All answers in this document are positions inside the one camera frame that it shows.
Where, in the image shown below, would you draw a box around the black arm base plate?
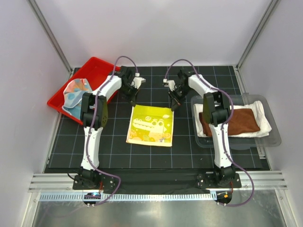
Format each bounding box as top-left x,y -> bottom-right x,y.
72,168 -> 242,194

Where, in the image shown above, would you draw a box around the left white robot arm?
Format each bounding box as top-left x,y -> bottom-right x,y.
80,66 -> 145,189

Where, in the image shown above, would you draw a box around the brown towel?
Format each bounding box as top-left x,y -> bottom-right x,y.
196,109 -> 260,137

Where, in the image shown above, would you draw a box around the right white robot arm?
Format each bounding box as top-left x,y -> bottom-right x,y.
163,70 -> 236,187

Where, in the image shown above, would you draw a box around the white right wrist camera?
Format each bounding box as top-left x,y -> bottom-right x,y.
163,79 -> 176,91

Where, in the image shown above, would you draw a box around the blue orange patterned towel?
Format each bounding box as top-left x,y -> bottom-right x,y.
62,79 -> 92,120

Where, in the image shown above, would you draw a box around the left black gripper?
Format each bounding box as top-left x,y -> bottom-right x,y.
119,84 -> 140,107

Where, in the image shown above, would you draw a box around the black grid cutting mat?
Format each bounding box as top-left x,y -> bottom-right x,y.
45,66 -> 270,173

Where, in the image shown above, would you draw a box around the clear plastic container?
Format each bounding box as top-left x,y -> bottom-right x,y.
191,93 -> 281,150

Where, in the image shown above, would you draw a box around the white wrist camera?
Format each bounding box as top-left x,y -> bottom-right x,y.
131,72 -> 146,89
163,79 -> 176,91

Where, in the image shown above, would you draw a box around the yellow patterned towel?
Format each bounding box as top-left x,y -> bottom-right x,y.
126,105 -> 174,147

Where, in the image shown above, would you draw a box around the white terry towel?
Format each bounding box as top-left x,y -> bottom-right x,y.
194,101 -> 272,138

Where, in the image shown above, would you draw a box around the perforated metal cable rail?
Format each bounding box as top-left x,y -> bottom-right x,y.
39,192 -> 217,202

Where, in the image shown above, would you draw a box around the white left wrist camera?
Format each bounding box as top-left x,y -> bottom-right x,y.
131,72 -> 146,89

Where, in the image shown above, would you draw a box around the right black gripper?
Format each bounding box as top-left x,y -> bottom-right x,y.
168,86 -> 193,111

